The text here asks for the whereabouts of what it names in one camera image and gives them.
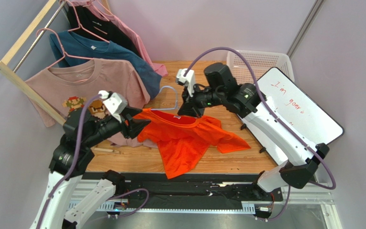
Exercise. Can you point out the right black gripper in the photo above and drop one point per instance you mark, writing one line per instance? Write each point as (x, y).
(188, 104)

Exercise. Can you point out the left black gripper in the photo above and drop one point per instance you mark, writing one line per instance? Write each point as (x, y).
(136, 125)

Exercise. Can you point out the light blue wire hanger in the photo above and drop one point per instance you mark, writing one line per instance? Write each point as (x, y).
(176, 101)

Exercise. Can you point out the orange t-shirt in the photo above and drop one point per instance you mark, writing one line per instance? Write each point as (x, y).
(183, 140)

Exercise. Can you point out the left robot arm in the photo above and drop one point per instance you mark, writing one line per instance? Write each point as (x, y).
(69, 163)

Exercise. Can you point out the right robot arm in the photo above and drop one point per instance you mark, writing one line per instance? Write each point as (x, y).
(303, 155)

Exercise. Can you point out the mauve pixel-print t-shirt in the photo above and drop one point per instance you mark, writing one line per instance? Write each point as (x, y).
(67, 89)

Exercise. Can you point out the pink hanger on blue shirt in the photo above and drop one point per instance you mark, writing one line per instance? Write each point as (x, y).
(71, 49)

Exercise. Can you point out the blue t-shirt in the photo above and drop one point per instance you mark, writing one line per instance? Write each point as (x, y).
(113, 54)

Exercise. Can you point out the black t-shirt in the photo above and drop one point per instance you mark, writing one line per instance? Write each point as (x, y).
(90, 26)

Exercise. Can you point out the pink t-shirt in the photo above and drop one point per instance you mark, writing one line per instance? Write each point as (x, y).
(135, 38)

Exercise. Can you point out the white plastic basket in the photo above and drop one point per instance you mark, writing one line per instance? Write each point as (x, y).
(261, 62)

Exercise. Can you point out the whiteboard with red writing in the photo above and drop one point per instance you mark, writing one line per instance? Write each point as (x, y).
(297, 108)

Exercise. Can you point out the metal rack rod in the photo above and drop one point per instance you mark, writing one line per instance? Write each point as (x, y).
(39, 35)

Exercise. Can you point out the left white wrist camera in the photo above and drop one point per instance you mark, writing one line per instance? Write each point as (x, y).
(114, 103)

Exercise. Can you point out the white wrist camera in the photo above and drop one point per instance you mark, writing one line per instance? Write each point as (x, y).
(186, 78)
(114, 103)

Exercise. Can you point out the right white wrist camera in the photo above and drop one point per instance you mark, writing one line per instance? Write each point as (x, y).
(186, 78)

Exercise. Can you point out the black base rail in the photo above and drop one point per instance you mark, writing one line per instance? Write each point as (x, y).
(200, 192)

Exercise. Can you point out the wooden clothes rack frame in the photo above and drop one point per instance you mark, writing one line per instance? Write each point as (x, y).
(14, 78)

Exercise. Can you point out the aluminium mounting frame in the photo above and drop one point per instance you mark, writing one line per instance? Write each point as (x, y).
(272, 209)

